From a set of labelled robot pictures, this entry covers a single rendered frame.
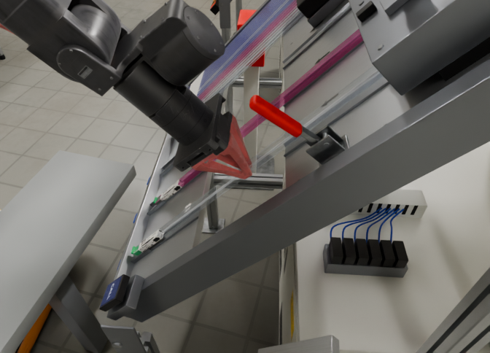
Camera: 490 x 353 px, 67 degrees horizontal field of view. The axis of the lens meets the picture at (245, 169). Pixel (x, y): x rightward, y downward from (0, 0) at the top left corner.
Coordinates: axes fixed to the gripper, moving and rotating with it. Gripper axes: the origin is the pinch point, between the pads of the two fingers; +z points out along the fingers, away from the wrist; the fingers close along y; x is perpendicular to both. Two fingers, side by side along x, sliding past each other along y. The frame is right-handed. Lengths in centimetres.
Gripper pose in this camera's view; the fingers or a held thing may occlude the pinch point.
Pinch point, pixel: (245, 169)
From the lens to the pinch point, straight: 50.3
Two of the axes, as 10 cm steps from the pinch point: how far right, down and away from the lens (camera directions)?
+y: 0.5, -6.9, 7.2
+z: 6.6, 5.7, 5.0
